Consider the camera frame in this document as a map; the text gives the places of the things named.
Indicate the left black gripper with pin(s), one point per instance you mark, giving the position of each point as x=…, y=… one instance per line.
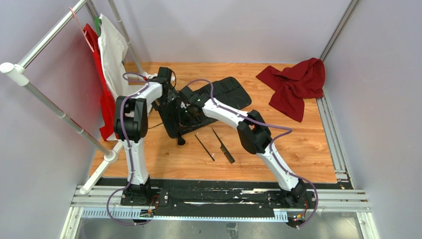
x=172, y=95

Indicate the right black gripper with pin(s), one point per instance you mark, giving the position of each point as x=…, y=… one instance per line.
x=189, y=124

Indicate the black makeup brush roll case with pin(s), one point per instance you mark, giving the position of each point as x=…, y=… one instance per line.
x=178, y=119

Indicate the large black powder brush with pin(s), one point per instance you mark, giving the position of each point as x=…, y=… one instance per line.
x=180, y=140

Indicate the thin black makeup brush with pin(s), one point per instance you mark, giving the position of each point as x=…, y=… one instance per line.
x=203, y=146

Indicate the black comb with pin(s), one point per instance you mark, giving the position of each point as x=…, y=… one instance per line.
x=224, y=150

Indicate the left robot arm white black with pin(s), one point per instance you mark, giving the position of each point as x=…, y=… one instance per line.
x=131, y=127

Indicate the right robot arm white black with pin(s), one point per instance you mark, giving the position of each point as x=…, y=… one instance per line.
x=216, y=103

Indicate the red hanging garment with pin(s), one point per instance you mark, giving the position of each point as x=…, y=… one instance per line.
x=107, y=102

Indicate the white hanging cloth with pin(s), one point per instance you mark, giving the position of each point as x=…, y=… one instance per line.
x=113, y=49

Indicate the dark red cloth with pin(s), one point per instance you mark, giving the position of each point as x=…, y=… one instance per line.
x=292, y=85

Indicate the pink hanger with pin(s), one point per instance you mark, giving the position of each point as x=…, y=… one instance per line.
x=81, y=29

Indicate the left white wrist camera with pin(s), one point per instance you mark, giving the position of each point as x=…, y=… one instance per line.
x=150, y=77

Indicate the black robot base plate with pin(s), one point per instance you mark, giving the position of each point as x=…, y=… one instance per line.
x=219, y=199

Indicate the aluminium rail frame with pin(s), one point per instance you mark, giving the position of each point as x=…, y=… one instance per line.
x=101, y=202

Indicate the silver clothes rack frame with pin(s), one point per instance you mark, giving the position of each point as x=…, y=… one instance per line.
x=39, y=152

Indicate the right corner aluminium post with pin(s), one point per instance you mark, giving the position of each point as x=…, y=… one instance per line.
x=353, y=4

